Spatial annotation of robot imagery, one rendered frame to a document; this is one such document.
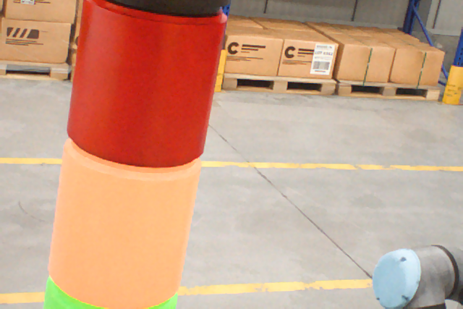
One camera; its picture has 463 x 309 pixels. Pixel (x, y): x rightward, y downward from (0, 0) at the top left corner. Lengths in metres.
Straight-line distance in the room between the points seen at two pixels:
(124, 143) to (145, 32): 0.04
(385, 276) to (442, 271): 0.12
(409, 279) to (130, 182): 1.66
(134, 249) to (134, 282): 0.01
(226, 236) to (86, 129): 5.55
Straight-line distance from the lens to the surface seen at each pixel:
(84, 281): 0.35
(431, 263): 2.02
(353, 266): 5.86
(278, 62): 9.19
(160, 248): 0.34
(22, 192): 6.08
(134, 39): 0.32
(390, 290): 2.01
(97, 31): 0.32
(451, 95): 10.17
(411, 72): 9.98
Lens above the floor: 2.39
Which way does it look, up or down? 18 degrees down
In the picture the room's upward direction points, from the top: 11 degrees clockwise
